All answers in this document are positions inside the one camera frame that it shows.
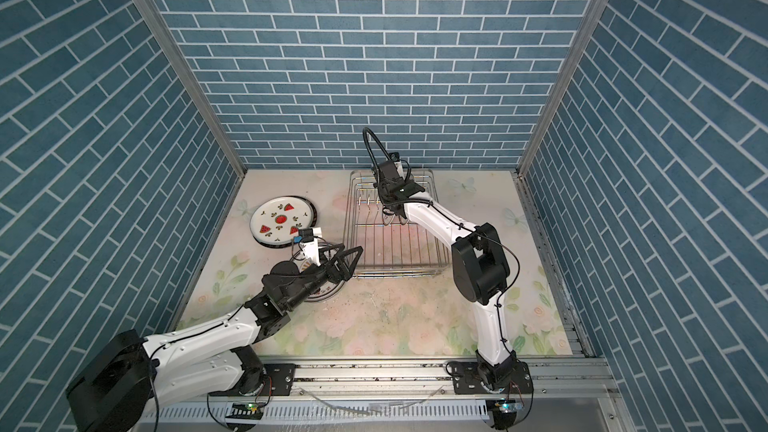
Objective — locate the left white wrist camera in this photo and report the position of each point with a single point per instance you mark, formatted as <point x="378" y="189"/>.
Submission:
<point x="308" y="243"/>

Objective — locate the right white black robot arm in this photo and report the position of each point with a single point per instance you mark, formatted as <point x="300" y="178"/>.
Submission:
<point x="479" y="265"/>

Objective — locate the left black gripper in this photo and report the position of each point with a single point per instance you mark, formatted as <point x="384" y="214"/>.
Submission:
<point x="336" y="265"/>

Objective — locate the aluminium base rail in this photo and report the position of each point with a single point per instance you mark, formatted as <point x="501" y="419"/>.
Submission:
<point x="566" y="393"/>

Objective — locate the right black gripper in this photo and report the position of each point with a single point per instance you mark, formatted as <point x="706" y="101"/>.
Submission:
<point x="410" y="185"/>

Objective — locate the dark patterned rim plate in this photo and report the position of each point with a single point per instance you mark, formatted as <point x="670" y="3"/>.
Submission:
<point x="311" y="216"/>

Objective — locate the red rim white plate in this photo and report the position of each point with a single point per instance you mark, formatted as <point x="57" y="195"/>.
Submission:
<point x="326" y="291"/>

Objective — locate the left green circuit board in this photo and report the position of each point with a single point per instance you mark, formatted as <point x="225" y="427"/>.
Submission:
<point x="245" y="411"/>

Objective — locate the strawberry print blue rim plate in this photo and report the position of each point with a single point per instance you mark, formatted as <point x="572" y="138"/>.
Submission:
<point x="281" y="220"/>

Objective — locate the right green circuit board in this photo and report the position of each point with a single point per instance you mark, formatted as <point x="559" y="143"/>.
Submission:
<point x="503" y="410"/>

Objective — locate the silver wire dish rack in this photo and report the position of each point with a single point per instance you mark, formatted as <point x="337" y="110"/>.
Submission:
<point x="392" y="247"/>

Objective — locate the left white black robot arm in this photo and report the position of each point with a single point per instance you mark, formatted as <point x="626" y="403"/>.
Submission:
<point x="132" y="375"/>

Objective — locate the green circuit board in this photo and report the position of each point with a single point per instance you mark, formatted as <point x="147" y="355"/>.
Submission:
<point x="503" y="410"/>
<point x="245" y="411"/>

